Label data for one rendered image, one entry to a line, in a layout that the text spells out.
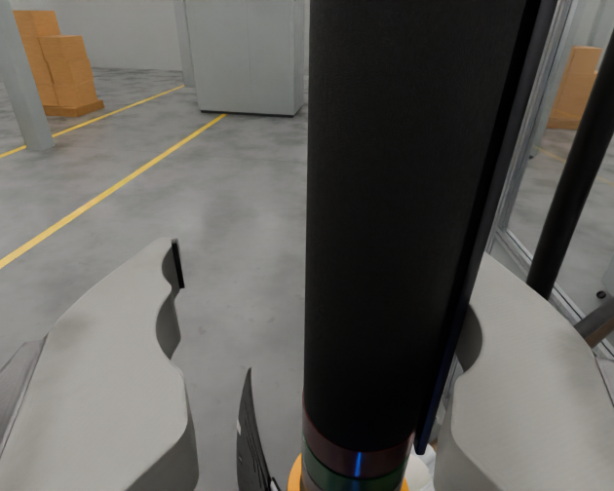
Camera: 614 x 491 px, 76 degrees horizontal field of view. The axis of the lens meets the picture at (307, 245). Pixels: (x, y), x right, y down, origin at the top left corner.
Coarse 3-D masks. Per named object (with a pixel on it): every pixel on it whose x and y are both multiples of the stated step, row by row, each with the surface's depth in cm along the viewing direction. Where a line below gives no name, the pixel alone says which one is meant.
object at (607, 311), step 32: (608, 64) 11; (608, 96) 12; (608, 128) 12; (576, 160) 13; (576, 192) 13; (544, 224) 15; (576, 224) 14; (544, 256) 15; (544, 288) 15; (608, 320) 25
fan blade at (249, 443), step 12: (240, 408) 72; (252, 408) 62; (240, 420) 71; (252, 420) 61; (252, 432) 61; (240, 444) 71; (252, 444) 60; (252, 456) 60; (240, 468) 71; (252, 468) 62; (264, 468) 53; (240, 480) 71; (252, 480) 64; (264, 480) 54
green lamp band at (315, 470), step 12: (312, 456) 11; (408, 456) 11; (312, 468) 11; (324, 468) 11; (324, 480) 11; (336, 480) 11; (348, 480) 11; (360, 480) 11; (372, 480) 11; (384, 480) 11; (396, 480) 11
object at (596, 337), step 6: (606, 324) 26; (612, 324) 26; (600, 330) 25; (606, 330) 25; (612, 330) 26; (594, 336) 25; (600, 336) 25; (606, 336) 26; (588, 342) 24; (594, 342) 25; (432, 444) 18
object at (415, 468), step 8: (408, 464) 17; (416, 464) 17; (424, 464) 17; (408, 472) 17; (416, 472) 17; (424, 472) 17; (408, 480) 17; (416, 480) 17; (424, 480) 17; (408, 488) 16; (416, 488) 16
